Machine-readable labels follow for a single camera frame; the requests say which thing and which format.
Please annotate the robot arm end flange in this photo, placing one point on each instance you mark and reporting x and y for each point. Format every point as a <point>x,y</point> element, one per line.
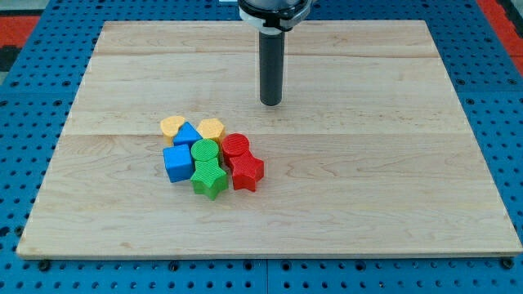
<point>272,17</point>

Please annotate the red circle block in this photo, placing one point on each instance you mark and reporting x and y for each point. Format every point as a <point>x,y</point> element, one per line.
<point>234,145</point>

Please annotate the green circle block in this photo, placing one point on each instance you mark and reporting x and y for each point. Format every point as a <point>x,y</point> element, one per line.
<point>204,150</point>

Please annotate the blue triangle block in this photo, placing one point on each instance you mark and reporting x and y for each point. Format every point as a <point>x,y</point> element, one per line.
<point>187,135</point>

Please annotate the red star block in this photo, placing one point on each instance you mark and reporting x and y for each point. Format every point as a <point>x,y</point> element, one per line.
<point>247,170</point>

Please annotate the yellow hexagon block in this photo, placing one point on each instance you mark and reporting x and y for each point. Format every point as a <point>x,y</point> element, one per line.
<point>212,128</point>

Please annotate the green star block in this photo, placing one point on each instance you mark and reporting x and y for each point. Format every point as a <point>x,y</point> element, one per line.
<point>209,178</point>

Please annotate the blue cube block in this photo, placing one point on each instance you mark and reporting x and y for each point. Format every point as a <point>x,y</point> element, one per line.
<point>178,163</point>

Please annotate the yellow heart block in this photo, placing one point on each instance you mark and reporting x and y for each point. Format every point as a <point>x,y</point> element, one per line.
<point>170,126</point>

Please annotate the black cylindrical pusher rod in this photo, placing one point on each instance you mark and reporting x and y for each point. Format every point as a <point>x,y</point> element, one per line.
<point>271,68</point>

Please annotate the wooden board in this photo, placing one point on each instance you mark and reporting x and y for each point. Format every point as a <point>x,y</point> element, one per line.
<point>369,154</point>

